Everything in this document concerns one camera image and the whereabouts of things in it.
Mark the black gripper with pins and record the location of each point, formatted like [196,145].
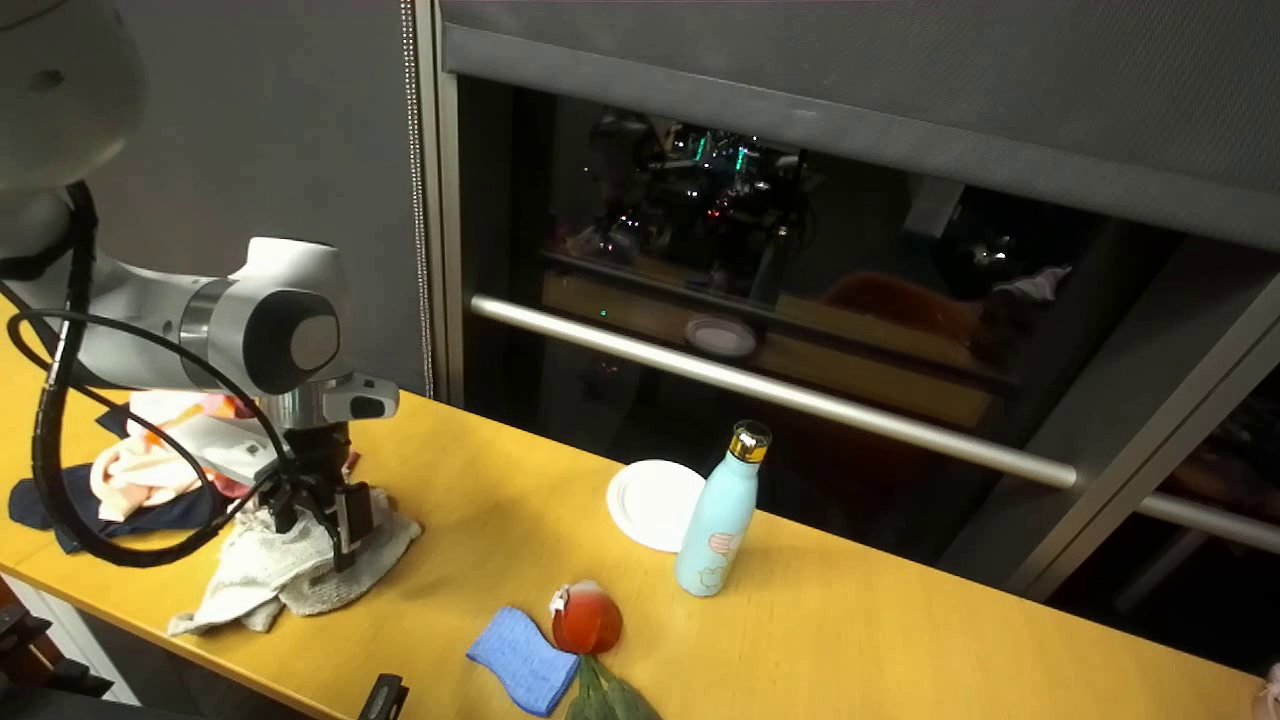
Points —
[316,463]

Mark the white grey towel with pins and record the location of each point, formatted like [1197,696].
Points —
[285,564]

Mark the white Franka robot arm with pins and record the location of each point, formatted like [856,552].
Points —
[240,321]

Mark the long metal window handrail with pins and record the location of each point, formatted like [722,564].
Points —
[775,387]

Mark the grey window mullion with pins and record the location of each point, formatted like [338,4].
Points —
[1135,426]

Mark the short metal window handrail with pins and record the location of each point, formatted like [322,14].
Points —
[1205,522]

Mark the pink orange cloth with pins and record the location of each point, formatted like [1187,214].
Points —
[133,466]

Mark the blue sponge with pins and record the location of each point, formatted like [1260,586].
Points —
[522,656]

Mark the dark navy cloth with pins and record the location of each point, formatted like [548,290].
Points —
[54,512]

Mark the red ball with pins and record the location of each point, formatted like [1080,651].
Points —
[587,618]

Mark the white round plate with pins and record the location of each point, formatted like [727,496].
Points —
[649,505]

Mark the dark green leaf cloth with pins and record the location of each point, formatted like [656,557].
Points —
[607,695]

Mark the light blue water bottle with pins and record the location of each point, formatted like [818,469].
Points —
[716,522]

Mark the grey roller blind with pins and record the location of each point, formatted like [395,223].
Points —
[854,82]

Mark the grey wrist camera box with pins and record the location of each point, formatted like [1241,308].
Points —
[358,396]

